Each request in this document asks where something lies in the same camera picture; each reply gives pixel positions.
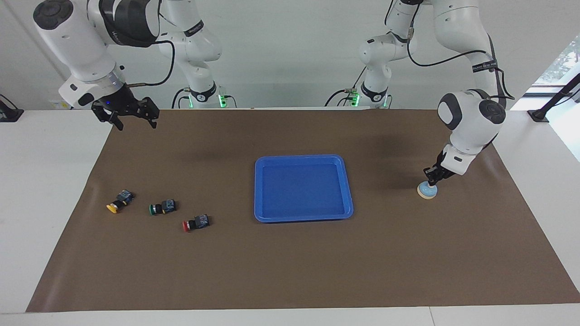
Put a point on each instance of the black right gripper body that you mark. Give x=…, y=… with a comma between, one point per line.
x=120, y=99

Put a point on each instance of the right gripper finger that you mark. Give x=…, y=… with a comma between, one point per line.
x=150, y=111
x=106, y=111

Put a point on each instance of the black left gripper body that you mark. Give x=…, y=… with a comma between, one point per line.
x=444, y=170

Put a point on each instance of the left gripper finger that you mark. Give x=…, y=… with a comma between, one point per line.
x=443, y=179
x=431, y=174

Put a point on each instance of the light blue desk bell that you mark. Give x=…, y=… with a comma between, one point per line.
x=427, y=193

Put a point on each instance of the yellow push button switch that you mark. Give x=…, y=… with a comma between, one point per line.
x=121, y=200

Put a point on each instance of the green push button switch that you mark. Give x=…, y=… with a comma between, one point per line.
x=164, y=207

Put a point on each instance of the red push button switch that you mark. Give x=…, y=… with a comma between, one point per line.
x=197, y=222

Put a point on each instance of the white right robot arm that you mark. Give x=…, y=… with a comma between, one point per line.
x=72, y=40

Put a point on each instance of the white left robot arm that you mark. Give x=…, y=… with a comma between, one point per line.
x=466, y=122

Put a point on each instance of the blue plastic tray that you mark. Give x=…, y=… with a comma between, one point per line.
x=301, y=190

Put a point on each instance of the black angled stand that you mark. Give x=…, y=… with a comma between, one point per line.
x=541, y=114

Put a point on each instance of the window with green foliage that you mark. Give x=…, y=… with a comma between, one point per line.
x=562, y=63

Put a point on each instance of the brown paper table mat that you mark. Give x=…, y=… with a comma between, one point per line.
x=290, y=262

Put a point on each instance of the black table clamp mount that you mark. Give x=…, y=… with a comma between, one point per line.
x=9, y=113

